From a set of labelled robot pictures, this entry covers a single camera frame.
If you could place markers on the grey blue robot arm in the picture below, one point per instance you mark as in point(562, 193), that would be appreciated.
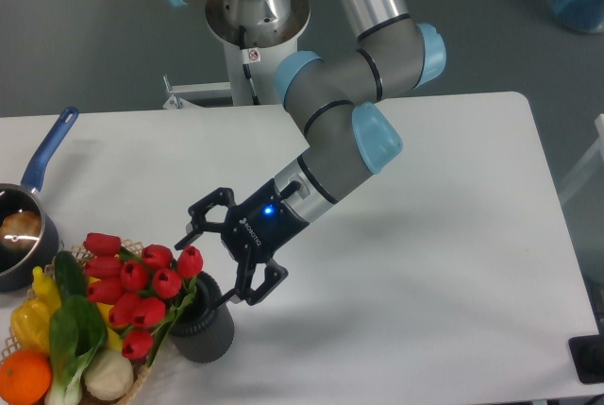
point(333, 104)

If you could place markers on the yellow banana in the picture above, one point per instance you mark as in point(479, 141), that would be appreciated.
point(45, 289)

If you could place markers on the orange fruit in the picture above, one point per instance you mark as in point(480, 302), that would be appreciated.
point(25, 377)

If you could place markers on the brown bun in saucepan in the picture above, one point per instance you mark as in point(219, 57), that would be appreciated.
point(21, 230)

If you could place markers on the beige round bun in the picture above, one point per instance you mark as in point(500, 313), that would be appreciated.
point(109, 376)

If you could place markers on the red tulip bouquet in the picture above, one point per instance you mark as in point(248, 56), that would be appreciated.
point(146, 293)

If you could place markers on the green bok choy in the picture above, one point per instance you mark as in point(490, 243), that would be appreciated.
point(77, 331)

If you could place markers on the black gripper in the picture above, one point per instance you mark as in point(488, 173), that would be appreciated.
point(259, 230)

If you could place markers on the green cucumber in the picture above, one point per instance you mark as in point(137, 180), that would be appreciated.
point(69, 276)

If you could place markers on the white frame at right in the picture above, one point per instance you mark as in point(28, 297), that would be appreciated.
point(587, 165)

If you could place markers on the dark grey ribbed vase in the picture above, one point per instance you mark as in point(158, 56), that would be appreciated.
point(204, 333)

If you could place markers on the woven wicker basket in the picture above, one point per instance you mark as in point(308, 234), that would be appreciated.
point(140, 371)

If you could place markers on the black device at edge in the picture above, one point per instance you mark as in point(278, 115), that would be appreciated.
point(587, 355)

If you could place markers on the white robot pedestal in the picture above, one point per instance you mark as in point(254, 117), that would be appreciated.
point(257, 35)

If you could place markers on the blue handled saucepan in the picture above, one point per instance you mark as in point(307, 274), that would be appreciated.
point(17, 266)

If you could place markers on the yellow bell pepper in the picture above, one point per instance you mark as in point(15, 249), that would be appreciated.
point(30, 326)

